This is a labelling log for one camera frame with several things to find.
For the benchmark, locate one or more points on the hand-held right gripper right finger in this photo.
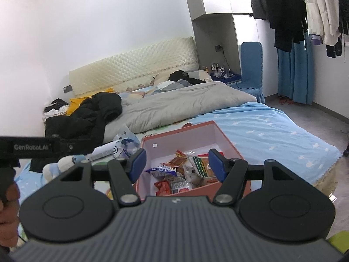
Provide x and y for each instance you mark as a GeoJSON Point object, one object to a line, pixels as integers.
{"type": "Point", "coordinates": [216, 166]}

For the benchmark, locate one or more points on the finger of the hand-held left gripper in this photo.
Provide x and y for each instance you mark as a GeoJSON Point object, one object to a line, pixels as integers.
{"type": "Point", "coordinates": [77, 147]}

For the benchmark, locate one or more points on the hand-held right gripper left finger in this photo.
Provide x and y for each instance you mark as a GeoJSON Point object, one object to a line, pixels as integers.
{"type": "Point", "coordinates": [137, 165]}

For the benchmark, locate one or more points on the green edged snack packet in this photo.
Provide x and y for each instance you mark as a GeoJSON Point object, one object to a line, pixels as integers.
{"type": "Point", "coordinates": [201, 166]}

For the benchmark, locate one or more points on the blue snack packet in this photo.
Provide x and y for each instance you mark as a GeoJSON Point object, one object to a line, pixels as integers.
{"type": "Point", "coordinates": [160, 171]}

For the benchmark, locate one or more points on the red snack packet yellow print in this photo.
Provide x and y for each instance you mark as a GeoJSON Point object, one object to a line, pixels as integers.
{"type": "Point", "coordinates": [163, 187]}

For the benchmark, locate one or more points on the orange cardboard box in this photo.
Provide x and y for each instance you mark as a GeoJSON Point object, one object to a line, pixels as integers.
{"type": "Point", "coordinates": [190, 136]}

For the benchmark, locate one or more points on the white label snack packet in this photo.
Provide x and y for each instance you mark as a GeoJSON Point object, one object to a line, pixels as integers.
{"type": "Point", "coordinates": [178, 185]}

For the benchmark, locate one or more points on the person's left hand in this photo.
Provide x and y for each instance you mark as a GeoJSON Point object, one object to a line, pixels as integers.
{"type": "Point", "coordinates": [9, 223]}

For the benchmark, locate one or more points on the white blue plush toy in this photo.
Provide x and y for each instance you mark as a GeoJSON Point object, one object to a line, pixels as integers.
{"type": "Point", "coordinates": [65, 163]}

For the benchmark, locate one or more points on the white tube pack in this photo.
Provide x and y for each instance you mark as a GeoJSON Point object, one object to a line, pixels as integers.
{"type": "Point", "coordinates": [102, 150]}

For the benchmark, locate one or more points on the clear plastic bag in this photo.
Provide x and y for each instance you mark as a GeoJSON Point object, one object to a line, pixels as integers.
{"type": "Point", "coordinates": [124, 139]}

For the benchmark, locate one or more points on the black puffer jacket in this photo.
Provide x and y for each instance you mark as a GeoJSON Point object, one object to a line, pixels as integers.
{"type": "Point", "coordinates": [81, 117]}

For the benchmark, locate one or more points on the yellow cloth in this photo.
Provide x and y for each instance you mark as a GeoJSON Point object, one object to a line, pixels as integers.
{"type": "Point", "coordinates": [75, 103]}

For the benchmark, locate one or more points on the pile of folded clothes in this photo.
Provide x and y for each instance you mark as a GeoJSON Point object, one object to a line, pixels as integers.
{"type": "Point", "coordinates": [56, 109]}

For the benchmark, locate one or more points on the bed with blue sheet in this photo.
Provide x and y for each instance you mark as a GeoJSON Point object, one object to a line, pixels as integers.
{"type": "Point", "coordinates": [259, 131]}

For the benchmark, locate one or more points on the grey duvet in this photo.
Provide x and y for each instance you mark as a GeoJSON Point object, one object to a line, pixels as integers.
{"type": "Point", "coordinates": [177, 106]}

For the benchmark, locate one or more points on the blue grey clothes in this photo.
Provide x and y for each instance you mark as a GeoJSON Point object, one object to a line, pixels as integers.
{"type": "Point", "coordinates": [169, 86]}

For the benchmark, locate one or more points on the cluttered bedside table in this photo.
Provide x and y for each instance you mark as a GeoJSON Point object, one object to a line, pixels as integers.
{"type": "Point", "coordinates": [220, 72]}

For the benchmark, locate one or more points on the red slippers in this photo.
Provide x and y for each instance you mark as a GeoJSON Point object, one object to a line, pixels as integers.
{"type": "Point", "coordinates": [286, 100]}

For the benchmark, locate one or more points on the cream quilted headboard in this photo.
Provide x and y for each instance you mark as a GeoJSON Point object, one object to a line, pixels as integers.
{"type": "Point", "coordinates": [131, 65]}

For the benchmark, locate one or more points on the black clothes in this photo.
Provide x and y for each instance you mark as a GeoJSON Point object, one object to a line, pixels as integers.
{"type": "Point", "coordinates": [180, 76]}

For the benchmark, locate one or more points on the blue covered chair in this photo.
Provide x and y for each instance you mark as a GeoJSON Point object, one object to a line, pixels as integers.
{"type": "Point", "coordinates": [250, 60]}

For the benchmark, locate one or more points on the blue curtain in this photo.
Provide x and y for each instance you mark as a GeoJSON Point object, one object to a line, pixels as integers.
{"type": "Point", "coordinates": [294, 73]}

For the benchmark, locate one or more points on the green plastic object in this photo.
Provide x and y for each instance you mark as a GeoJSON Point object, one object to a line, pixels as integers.
{"type": "Point", "coordinates": [339, 241]}

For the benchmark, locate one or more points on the black hanging coat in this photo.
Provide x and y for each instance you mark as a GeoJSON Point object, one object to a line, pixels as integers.
{"type": "Point", "coordinates": [286, 11]}

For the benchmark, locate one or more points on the white hanging puffer jacket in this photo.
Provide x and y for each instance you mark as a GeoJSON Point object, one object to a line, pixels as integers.
{"type": "Point", "coordinates": [319, 11]}

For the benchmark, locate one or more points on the grey wall socket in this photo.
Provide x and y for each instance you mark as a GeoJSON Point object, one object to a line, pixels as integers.
{"type": "Point", "coordinates": [67, 89]}

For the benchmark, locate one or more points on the wall socket with plug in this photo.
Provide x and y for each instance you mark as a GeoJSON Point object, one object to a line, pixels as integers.
{"type": "Point", "coordinates": [218, 48]}

